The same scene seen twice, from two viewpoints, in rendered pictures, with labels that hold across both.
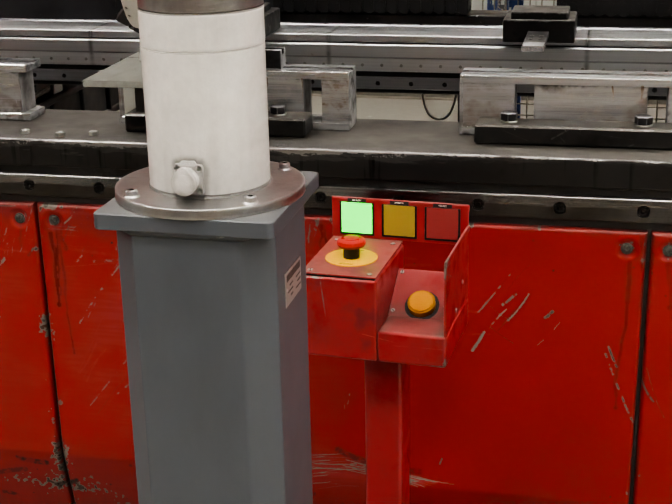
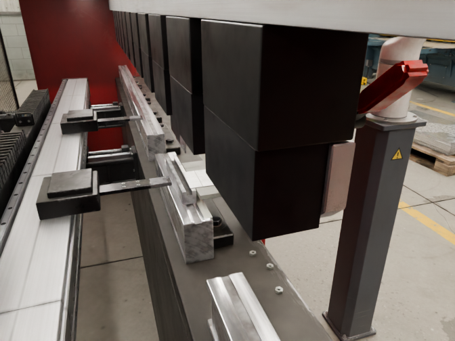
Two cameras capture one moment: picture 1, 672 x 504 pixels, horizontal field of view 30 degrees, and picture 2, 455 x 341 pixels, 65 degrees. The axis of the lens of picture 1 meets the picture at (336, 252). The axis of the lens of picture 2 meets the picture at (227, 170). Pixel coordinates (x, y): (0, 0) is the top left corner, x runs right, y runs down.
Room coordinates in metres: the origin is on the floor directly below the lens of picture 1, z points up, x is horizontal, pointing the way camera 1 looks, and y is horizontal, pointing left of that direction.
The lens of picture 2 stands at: (2.33, 0.88, 1.35)
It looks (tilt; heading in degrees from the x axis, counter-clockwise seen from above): 24 degrees down; 239
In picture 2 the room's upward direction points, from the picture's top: straight up
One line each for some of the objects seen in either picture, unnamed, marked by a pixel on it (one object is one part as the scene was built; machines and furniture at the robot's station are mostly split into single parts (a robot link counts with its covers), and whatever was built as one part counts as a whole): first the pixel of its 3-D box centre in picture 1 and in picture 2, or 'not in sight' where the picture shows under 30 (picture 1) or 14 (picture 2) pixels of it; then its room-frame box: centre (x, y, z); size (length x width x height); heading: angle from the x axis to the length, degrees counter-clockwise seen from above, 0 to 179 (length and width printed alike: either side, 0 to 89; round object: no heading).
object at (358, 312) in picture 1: (386, 278); not in sight; (1.62, -0.07, 0.75); 0.20 x 0.16 x 0.18; 73
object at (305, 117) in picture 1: (218, 121); (204, 208); (1.98, 0.19, 0.89); 0.30 x 0.05 x 0.03; 77
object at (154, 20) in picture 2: not in sight; (179, 61); (2.04, 0.24, 1.26); 0.15 x 0.09 x 0.17; 77
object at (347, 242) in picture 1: (351, 249); not in sight; (1.62, -0.02, 0.79); 0.04 x 0.04 x 0.04
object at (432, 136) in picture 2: not in sight; (428, 129); (-1.30, -1.07, 0.20); 1.01 x 0.63 x 0.12; 80
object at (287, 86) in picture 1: (236, 94); (179, 197); (2.03, 0.16, 0.92); 0.39 x 0.06 x 0.10; 77
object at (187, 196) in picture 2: (223, 56); (179, 178); (2.03, 0.18, 0.99); 0.20 x 0.03 x 0.03; 77
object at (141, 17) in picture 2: not in sight; (162, 51); (2.00, 0.04, 1.26); 0.15 x 0.09 x 0.17; 77
